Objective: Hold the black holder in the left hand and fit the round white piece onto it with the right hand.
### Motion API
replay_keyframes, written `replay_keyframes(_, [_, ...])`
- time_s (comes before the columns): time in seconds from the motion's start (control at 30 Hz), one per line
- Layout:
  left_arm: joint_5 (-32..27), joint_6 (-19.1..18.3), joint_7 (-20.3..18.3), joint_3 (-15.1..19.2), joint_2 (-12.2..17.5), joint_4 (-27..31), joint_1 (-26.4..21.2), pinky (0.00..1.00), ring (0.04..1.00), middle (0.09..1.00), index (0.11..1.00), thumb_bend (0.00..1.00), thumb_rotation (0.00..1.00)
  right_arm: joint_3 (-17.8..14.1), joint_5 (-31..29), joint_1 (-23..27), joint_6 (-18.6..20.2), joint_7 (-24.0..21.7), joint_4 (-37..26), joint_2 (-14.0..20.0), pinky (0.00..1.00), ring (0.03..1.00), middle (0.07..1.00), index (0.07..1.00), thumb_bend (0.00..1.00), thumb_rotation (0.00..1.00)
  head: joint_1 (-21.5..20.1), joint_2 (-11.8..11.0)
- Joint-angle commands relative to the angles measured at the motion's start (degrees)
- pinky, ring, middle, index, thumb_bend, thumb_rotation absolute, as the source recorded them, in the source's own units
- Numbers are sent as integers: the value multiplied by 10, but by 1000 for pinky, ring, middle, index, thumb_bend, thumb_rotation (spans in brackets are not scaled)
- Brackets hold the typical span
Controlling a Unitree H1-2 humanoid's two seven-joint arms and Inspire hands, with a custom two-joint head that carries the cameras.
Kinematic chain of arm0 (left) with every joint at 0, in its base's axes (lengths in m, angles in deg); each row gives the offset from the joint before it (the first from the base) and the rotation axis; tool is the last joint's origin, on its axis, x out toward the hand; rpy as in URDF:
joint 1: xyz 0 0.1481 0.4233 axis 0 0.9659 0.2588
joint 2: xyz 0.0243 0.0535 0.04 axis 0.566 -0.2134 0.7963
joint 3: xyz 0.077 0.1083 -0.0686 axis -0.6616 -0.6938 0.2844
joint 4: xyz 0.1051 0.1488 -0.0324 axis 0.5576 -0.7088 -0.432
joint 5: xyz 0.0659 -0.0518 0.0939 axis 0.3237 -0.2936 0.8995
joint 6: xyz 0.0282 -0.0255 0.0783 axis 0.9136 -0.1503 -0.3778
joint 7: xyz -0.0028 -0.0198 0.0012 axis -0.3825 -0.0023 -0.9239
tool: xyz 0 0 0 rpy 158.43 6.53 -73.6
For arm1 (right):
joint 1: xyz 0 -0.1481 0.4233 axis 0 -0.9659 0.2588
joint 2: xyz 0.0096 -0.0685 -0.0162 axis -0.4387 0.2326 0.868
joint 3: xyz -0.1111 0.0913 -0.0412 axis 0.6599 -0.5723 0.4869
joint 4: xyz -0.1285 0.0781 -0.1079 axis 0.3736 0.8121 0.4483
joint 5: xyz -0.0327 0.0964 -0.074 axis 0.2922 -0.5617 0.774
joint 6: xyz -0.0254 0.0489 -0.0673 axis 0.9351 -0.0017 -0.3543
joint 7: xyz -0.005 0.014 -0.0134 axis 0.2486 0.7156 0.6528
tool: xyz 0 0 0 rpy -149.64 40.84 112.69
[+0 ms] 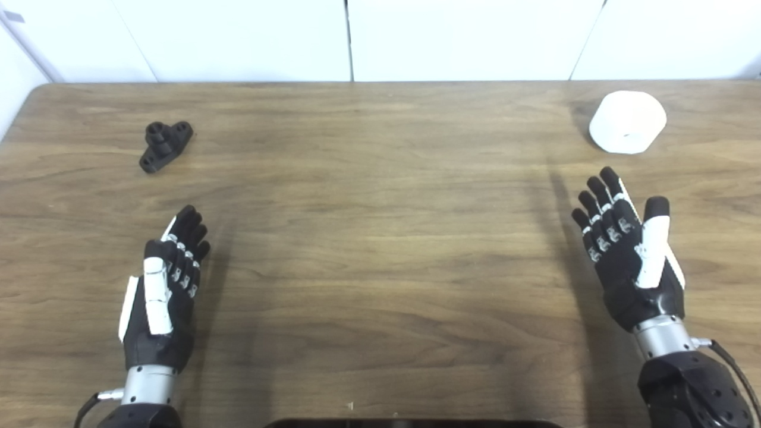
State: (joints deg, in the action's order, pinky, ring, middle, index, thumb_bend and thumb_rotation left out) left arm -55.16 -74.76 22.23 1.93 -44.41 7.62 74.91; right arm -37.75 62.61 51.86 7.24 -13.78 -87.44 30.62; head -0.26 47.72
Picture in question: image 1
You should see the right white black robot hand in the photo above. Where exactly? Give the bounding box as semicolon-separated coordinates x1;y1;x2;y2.
571;166;686;333

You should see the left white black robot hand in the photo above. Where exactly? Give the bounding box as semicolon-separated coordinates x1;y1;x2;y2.
118;205;212;375

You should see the round white plastic piece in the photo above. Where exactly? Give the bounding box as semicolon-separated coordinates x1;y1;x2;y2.
589;90;668;155

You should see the black plastic holder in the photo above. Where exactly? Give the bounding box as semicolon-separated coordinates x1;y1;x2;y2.
139;121;194;174

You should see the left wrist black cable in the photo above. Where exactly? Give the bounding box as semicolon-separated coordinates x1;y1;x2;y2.
74;392;103;428

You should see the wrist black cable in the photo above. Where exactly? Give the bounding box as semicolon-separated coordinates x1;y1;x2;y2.
693;337;761;412
74;392;103;428

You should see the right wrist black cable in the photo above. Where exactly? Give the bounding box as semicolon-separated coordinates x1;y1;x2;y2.
693;337;761;412

